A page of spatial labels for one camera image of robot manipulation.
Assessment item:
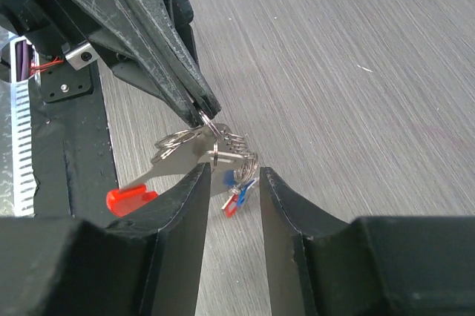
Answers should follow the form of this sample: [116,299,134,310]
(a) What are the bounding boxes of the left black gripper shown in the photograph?
[1,0,204,127]

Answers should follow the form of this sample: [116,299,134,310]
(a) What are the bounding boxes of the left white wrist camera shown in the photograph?
[61,41,99,70]

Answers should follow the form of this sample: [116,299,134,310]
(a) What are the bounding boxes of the blue key tag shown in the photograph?
[222,170,259,209]

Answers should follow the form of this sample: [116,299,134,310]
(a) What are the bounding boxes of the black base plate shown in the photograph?
[29,64,118,226]

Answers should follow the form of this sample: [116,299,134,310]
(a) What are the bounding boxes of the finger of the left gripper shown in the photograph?
[123,0,221,119]

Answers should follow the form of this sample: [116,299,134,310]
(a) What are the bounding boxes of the silver key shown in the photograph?
[198,151,246,168]

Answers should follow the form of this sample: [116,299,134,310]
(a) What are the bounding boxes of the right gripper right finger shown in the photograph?
[260,168,474,315]

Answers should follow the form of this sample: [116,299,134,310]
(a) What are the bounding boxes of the slotted cable duct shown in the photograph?
[9,37,37,217]

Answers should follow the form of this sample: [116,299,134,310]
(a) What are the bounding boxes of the grey keyring holder red handle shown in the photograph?
[105,123,259,217]

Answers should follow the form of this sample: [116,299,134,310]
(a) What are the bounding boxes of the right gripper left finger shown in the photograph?
[1,164,211,315]

